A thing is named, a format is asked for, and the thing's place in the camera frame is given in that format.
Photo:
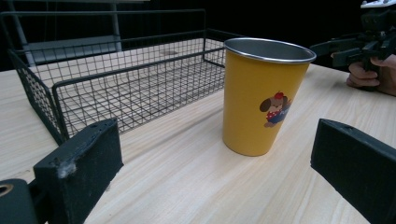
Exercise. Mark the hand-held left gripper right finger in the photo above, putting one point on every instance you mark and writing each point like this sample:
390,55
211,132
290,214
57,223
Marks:
358,161

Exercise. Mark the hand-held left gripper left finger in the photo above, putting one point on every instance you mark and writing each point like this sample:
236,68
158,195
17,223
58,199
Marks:
84,161

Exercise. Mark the yellow metal cup with dog print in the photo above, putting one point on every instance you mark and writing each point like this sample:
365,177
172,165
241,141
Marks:
249,102

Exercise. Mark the grey metal stand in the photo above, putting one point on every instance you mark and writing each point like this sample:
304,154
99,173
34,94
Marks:
71,49

